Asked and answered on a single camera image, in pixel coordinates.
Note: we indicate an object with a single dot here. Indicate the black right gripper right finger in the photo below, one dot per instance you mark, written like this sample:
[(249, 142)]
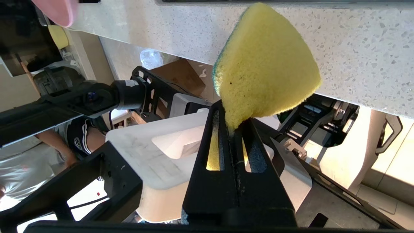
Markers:
[(265, 200)]

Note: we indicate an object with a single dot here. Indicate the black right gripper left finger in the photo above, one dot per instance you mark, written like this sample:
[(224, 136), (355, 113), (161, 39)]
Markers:
[(210, 197)]

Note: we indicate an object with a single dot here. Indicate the yellow green sponge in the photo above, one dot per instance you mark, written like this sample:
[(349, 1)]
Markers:
[(265, 64)]

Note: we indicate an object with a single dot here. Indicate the pink plate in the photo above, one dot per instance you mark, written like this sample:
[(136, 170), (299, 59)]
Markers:
[(56, 11)]

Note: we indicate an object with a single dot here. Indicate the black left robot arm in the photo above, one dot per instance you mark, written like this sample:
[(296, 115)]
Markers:
[(64, 100)]

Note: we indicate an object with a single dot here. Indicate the white black robot base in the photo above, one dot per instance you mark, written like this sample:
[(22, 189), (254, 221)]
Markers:
[(155, 152)]

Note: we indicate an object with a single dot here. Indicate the stainless steel sink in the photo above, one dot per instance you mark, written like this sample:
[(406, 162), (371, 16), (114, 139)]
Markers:
[(275, 1)]

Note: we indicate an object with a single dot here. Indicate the brown cardboard box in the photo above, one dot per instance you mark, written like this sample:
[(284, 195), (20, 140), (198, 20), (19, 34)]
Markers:
[(181, 76)]

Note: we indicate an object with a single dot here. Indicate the white plastic bag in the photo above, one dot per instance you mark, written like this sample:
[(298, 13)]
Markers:
[(150, 58)]

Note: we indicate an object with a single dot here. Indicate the person in white shirt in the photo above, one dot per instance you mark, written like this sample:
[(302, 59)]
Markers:
[(29, 168)]

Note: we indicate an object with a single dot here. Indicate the small yellow object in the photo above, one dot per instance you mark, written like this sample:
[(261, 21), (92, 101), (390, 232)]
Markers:
[(59, 36)]

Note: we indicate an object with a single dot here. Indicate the black glass door oven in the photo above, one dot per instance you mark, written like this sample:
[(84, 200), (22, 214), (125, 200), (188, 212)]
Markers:
[(26, 38)]

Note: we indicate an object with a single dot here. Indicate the black metal torso frame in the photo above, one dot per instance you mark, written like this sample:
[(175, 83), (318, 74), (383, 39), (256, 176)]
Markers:
[(106, 184)]

